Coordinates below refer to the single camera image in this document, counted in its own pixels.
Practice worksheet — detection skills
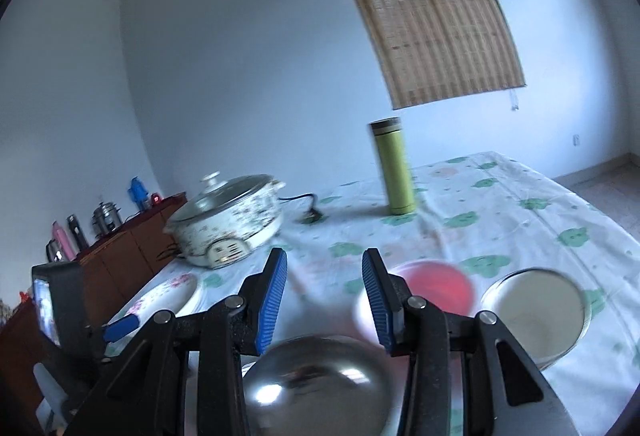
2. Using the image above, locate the white plate with red flowers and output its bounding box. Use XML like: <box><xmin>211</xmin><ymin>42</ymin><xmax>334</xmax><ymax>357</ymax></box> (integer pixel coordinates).
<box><xmin>106</xmin><ymin>272</ymin><xmax>202</xmax><ymax>334</ymax></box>

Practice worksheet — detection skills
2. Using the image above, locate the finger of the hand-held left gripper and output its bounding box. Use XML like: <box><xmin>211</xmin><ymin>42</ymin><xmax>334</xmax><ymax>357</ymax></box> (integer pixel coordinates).
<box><xmin>100</xmin><ymin>313</ymin><xmax>140</xmax><ymax>343</ymax></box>

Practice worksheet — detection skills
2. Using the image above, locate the speckled white electric pot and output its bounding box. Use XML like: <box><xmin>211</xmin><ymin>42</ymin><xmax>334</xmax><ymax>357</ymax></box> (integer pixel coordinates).
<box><xmin>164</xmin><ymin>176</ymin><xmax>286</xmax><ymax>269</ymax></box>

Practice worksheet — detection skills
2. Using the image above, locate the black power plug with cord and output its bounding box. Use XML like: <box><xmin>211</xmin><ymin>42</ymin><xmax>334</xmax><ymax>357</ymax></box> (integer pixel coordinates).
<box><xmin>279</xmin><ymin>193</ymin><xmax>325</xmax><ymax>224</ymax></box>

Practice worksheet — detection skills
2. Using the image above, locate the printed white tablecloth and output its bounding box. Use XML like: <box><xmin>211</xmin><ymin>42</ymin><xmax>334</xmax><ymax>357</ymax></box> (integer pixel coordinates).
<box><xmin>107</xmin><ymin>151</ymin><xmax>640</xmax><ymax>436</ymax></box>

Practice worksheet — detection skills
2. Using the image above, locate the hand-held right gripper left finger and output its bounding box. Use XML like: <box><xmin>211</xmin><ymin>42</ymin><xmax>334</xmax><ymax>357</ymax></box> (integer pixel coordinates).
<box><xmin>62</xmin><ymin>247</ymin><xmax>289</xmax><ymax>436</ymax></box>

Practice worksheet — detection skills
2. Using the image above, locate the green thermos bottle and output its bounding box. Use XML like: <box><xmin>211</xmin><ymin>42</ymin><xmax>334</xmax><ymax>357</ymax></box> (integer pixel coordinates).
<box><xmin>369</xmin><ymin>117</ymin><xmax>416</xmax><ymax>217</ymax></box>

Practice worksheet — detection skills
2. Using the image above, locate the glass pot lid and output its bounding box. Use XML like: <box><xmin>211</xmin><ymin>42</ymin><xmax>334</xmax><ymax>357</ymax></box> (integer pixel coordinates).
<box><xmin>172</xmin><ymin>172</ymin><xmax>273</xmax><ymax>223</ymax></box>

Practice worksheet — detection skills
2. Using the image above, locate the bamboo roller blind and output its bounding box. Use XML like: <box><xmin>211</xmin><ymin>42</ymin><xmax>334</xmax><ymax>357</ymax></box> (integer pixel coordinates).
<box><xmin>330</xmin><ymin>0</ymin><xmax>527</xmax><ymax>111</ymax></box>

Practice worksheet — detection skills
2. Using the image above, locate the blue bottle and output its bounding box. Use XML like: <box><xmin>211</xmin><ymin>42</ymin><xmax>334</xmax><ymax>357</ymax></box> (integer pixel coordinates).
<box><xmin>129</xmin><ymin>177</ymin><xmax>151</xmax><ymax>211</ymax></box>

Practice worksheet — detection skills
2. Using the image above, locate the brown wooden cabinet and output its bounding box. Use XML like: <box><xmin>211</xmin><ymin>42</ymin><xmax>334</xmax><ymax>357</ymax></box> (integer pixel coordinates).
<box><xmin>0</xmin><ymin>192</ymin><xmax>188</xmax><ymax>417</ymax></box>

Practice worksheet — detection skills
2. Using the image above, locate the white enamel bowl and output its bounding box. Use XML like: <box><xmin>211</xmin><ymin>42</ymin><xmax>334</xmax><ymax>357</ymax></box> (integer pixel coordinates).
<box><xmin>480</xmin><ymin>267</ymin><xmax>592</xmax><ymax>372</ymax></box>

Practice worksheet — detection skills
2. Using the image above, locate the black thermos flask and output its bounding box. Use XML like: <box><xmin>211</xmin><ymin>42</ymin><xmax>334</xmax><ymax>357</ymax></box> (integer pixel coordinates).
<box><xmin>66</xmin><ymin>214</ymin><xmax>91</xmax><ymax>251</ymax></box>

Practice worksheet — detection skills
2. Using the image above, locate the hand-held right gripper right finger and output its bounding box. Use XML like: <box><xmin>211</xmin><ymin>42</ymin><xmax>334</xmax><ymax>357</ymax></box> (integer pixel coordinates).
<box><xmin>361</xmin><ymin>248</ymin><xmax>583</xmax><ymax>436</ymax></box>

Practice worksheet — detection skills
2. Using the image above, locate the stainless steel bowl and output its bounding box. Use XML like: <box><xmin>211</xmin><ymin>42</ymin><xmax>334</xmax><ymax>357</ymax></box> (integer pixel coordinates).
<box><xmin>242</xmin><ymin>335</ymin><xmax>401</xmax><ymax>436</ymax></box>

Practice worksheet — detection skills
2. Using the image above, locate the red plastic bowl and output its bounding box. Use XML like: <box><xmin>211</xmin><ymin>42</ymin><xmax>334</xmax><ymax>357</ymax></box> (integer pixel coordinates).
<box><xmin>352</xmin><ymin>260</ymin><xmax>476</xmax><ymax>342</ymax></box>

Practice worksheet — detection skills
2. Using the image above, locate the steel lidded pot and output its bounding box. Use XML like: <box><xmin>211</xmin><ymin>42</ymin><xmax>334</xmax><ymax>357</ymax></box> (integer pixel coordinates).
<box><xmin>91</xmin><ymin>201</ymin><xmax>123</xmax><ymax>237</ymax></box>

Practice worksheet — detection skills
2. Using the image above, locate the pink bottle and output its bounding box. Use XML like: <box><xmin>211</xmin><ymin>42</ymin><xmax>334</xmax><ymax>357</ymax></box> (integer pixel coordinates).
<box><xmin>51</xmin><ymin>222</ymin><xmax>77</xmax><ymax>261</ymax></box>

